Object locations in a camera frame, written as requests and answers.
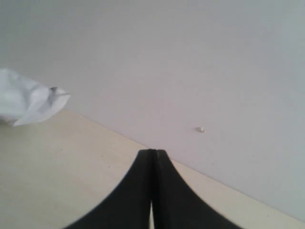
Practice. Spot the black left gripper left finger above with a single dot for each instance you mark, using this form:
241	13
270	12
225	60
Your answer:
128	205

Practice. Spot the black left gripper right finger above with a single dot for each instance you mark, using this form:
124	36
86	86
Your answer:
175	205

